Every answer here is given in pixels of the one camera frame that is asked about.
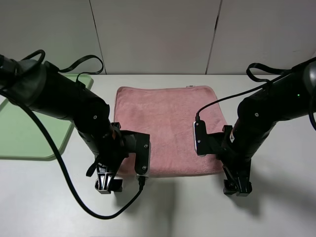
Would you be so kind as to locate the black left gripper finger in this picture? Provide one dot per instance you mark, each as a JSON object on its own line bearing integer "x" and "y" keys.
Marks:
{"x": 103, "y": 180}
{"x": 115, "y": 184}

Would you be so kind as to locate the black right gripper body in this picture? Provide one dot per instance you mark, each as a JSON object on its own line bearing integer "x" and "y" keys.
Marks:
{"x": 239, "y": 145}

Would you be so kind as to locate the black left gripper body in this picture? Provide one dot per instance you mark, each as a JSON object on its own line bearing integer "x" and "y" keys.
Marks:
{"x": 104, "y": 141}

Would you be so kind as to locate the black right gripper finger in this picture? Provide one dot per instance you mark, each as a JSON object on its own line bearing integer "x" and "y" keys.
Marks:
{"x": 243, "y": 183}
{"x": 230, "y": 184}

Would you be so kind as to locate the pink fluffy towel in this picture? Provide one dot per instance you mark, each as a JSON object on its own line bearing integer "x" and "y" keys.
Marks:
{"x": 167, "y": 115}

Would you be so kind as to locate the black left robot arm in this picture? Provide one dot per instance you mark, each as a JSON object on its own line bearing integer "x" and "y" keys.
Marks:
{"x": 41, "y": 87}

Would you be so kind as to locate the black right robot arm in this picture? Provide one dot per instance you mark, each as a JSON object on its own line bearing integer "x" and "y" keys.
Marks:
{"x": 290, "y": 97}

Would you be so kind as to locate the green plastic tray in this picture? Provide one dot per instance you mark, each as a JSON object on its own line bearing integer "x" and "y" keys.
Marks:
{"x": 21, "y": 139}

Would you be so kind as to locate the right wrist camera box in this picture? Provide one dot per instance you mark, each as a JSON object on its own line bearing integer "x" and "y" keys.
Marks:
{"x": 206, "y": 144}

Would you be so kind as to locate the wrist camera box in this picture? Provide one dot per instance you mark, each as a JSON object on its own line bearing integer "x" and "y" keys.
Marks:
{"x": 139, "y": 144}
{"x": 206, "y": 144}

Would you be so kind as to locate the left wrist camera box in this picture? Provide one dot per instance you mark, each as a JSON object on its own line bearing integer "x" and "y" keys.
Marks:
{"x": 139, "y": 144}

